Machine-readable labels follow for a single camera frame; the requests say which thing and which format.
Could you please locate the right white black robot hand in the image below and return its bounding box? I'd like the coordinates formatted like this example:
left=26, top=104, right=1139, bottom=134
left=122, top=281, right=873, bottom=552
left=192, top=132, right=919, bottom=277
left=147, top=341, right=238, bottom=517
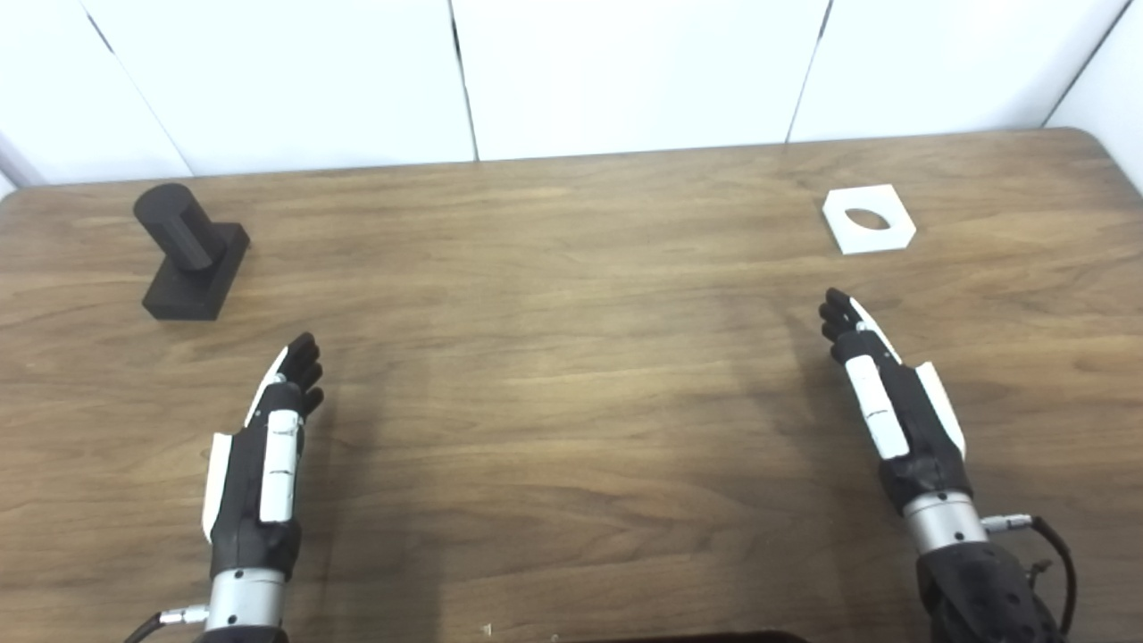
left=819, top=288, right=974, bottom=516

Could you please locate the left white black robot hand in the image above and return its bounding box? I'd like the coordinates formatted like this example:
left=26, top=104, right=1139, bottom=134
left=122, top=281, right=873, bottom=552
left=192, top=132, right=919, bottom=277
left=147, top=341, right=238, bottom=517
left=202, top=332, right=324, bottom=581

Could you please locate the white square piece with hole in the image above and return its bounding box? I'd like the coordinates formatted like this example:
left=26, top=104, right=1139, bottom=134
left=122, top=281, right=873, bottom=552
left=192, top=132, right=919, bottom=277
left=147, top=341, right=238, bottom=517
left=822, top=185, right=917, bottom=255

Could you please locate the black peg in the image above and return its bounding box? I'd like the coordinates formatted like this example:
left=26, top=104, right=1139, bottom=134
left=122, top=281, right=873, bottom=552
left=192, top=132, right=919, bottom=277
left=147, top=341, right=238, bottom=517
left=134, top=183, right=251, bottom=321

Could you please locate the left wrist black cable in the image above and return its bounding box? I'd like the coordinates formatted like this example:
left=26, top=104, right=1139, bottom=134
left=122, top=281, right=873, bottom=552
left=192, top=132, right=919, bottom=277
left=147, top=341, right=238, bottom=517
left=123, top=605, right=212, bottom=643

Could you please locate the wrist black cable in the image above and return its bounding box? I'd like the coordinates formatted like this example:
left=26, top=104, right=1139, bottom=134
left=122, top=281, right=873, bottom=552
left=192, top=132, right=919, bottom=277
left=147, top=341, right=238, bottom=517
left=123, top=605, right=212, bottom=643
left=980, top=513, right=1078, bottom=640

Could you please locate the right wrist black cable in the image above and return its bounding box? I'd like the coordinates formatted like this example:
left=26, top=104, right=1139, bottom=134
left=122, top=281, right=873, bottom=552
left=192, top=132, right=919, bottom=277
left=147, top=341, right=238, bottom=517
left=980, top=513, right=1078, bottom=640

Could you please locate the grey wall corner post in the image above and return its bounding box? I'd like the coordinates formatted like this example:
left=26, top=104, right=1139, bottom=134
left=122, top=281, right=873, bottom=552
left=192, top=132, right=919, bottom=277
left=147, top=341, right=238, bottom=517
left=0, top=132, right=41, bottom=188

